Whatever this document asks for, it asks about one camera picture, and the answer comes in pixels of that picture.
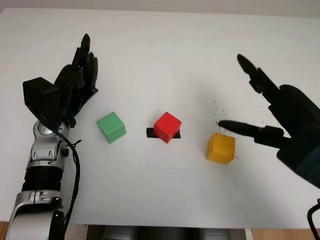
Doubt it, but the yellow cube block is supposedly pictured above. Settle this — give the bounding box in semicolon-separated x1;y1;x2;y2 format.
206;132;236;165

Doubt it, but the green cube block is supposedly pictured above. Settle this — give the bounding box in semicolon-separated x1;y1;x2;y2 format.
96;111;127;144

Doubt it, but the red cube block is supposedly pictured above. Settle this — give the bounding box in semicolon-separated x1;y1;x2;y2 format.
152;111;183;145

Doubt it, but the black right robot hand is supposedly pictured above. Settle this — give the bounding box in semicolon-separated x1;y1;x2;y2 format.
218;53;320;190

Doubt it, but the black tape strip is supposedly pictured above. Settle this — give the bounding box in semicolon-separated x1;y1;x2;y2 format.
146;127;181;140

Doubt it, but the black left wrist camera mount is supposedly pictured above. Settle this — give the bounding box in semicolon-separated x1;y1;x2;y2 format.
22;77;62;128

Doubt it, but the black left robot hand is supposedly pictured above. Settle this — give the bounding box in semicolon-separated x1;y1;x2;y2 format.
53;33;99;126

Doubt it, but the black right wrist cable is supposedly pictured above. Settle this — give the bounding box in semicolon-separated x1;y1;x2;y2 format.
307;198;320;240

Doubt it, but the dark robot torso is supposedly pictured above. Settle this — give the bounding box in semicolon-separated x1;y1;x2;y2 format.
87;224;247;240

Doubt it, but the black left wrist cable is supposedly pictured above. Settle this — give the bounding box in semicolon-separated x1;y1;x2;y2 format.
51;127;83;240

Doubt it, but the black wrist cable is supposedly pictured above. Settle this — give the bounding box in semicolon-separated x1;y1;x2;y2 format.
51;127;83;240
307;198;320;240

